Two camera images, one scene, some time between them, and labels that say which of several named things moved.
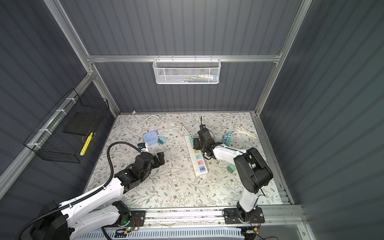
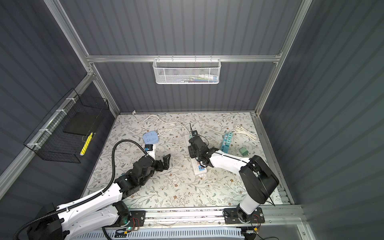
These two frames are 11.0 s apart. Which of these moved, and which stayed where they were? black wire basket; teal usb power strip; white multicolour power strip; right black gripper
Moved: right black gripper
Stayed: black wire basket; white multicolour power strip; teal usb power strip
